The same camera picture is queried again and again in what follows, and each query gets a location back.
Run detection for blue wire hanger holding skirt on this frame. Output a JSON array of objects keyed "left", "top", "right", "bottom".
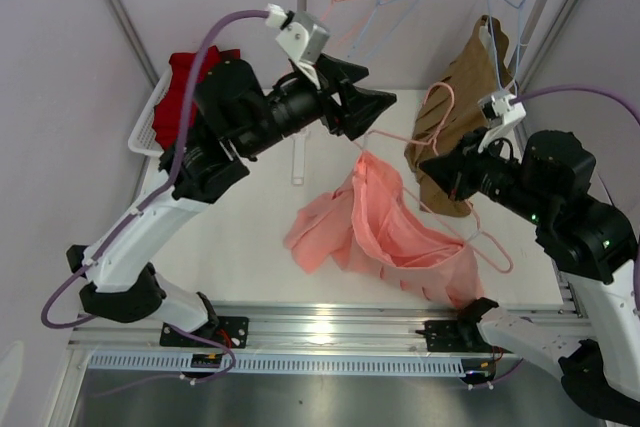
[{"left": 485, "top": 0, "right": 549, "bottom": 98}]

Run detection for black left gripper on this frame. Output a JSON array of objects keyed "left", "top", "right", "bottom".
[{"left": 236, "top": 52, "right": 395, "bottom": 159}]

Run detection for brown pleated skirt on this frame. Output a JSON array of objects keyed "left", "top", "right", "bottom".
[{"left": 404, "top": 15, "right": 512, "bottom": 218}]

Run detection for red skirt in basket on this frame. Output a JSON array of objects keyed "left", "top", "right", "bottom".
[{"left": 152, "top": 45, "right": 224, "bottom": 151}]

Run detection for blue wire hanger middle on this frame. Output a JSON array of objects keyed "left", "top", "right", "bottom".
[{"left": 347, "top": 0, "right": 420, "bottom": 62}]

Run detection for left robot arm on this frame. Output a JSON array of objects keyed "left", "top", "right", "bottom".
[{"left": 67, "top": 54, "right": 397, "bottom": 347}]

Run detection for white plastic laundry basket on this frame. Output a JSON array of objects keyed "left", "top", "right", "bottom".
[{"left": 127, "top": 66, "right": 172, "bottom": 158}]

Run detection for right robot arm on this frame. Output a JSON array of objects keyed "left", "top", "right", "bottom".
[{"left": 419, "top": 130, "right": 639, "bottom": 426}]

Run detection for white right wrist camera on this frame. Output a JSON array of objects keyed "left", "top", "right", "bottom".
[{"left": 478, "top": 90, "right": 526, "bottom": 153}]

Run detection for perforated white cable duct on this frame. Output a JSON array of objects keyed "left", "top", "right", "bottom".
[{"left": 89, "top": 351, "right": 494, "bottom": 377}]

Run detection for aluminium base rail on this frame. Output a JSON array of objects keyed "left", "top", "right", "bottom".
[{"left": 67, "top": 299, "right": 596, "bottom": 358}]

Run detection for pink pleated skirt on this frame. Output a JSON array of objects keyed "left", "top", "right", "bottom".
[{"left": 284, "top": 151, "right": 484, "bottom": 309}]

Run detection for dark plaid skirt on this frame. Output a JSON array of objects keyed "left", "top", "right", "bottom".
[{"left": 219, "top": 49, "right": 241, "bottom": 64}]

